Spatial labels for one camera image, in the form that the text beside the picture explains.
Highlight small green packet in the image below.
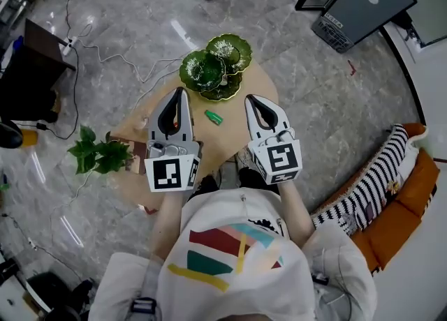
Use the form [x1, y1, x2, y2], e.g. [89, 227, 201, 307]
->
[204, 110, 224, 126]

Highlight person's right forearm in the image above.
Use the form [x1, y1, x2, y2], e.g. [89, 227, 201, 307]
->
[277, 181, 316, 244]

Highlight dark wooden cabinet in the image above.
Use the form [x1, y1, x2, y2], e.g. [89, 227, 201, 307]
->
[0, 18, 78, 124]

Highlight person's right white shoe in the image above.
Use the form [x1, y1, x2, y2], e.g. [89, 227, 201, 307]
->
[235, 147, 256, 171]

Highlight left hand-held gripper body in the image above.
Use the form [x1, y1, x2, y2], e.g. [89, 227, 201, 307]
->
[144, 139, 203, 193]

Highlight white pillow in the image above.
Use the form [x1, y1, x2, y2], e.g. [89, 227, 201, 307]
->
[397, 126, 420, 181]

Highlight orange sofa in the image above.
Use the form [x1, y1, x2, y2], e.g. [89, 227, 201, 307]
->
[310, 122, 441, 277]

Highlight black round chair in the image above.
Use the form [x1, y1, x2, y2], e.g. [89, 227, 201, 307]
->
[0, 119, 24, 150]

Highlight white cable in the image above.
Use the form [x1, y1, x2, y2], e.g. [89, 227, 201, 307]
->
[74, 22, 183, 85]

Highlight potted green plant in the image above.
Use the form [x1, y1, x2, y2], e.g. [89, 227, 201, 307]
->
[66, 124, 135, 176]

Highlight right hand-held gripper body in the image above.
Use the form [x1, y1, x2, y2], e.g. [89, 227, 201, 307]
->
[248, 128, 303, 186]

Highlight white power strip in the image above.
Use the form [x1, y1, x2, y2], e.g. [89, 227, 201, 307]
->
[62, 36, 79, 57]

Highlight black white striped blanket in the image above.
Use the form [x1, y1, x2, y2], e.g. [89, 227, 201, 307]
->
[311, 124, 410, 237]

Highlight thin black cable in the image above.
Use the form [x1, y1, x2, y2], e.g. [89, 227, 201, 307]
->
[36, 0, 80, 141]

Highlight person's left forearm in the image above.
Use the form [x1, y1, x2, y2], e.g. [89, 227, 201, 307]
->
[150, 190, 190, 262]

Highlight person's white printed shirt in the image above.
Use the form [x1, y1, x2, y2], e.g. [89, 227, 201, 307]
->
[88, 186, 379, 321]

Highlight person's black trousers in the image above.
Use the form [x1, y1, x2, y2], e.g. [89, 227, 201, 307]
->
[193, 167, 280, 197]

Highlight grey cabinet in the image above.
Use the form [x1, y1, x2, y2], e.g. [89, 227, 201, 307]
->
[311, 0, 420, 54]

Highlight yellow cup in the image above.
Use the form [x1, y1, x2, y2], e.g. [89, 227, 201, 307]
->
[20, 128, 39, 148]

